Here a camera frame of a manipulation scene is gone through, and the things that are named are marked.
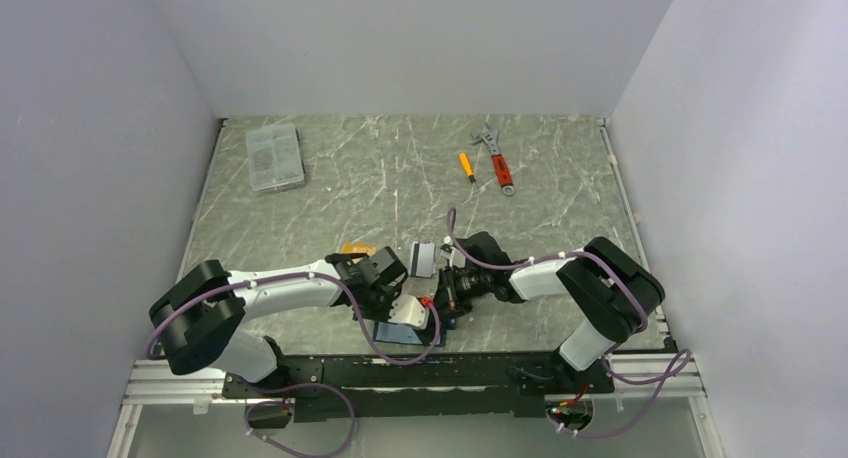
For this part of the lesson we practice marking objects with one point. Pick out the orange screwdriver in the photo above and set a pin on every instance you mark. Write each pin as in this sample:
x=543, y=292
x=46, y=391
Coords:
x=468, y=170

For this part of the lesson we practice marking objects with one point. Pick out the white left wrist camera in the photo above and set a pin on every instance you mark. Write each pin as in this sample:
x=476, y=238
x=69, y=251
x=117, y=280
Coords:
x=408, y=310

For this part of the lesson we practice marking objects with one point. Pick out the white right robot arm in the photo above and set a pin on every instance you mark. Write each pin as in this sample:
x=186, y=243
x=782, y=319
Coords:
x=615, y=294

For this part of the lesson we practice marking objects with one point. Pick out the blue leather card holder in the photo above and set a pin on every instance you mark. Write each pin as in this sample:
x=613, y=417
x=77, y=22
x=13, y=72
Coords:
x=400, y=334

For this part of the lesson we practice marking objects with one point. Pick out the red adjustable wrench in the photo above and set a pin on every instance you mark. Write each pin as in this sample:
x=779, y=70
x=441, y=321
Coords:
x=489, y=136

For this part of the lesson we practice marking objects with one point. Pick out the clear plastic screw box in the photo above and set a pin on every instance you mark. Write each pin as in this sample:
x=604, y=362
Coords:
x=274, y=157

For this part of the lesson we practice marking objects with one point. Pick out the black base frame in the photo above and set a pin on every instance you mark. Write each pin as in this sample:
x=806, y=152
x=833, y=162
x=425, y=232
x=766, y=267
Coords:
x=521, y=384

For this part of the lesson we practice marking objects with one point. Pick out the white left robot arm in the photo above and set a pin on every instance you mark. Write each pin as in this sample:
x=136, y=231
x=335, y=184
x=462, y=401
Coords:
x=198, y=321

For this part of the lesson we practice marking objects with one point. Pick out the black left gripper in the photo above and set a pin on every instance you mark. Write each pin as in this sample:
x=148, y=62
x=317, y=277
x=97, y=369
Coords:
x=392, y=292

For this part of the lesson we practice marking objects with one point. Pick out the gold card stack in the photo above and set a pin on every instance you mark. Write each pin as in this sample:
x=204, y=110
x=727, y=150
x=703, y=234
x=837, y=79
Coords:
x=358, y=248

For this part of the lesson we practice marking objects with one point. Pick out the white card stack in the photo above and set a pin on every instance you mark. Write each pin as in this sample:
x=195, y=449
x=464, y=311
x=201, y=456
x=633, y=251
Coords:
x=422, y=260

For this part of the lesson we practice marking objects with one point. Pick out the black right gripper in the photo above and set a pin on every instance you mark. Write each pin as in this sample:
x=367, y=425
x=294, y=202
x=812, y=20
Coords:
x=449, y=303

